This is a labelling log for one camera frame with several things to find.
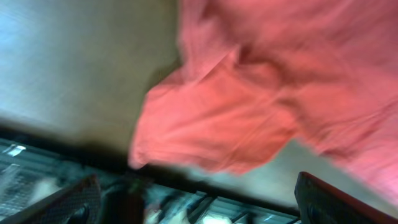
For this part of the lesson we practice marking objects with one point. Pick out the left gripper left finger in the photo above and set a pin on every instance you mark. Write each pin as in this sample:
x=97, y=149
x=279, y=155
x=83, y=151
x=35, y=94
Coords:
x=77, y=203

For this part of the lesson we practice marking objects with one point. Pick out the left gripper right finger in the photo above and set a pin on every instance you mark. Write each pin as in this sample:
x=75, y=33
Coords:
x=321, y=203

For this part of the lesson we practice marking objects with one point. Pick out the orange-red t-shirt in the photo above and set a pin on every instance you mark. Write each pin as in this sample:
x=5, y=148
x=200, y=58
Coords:
x=258, y=73

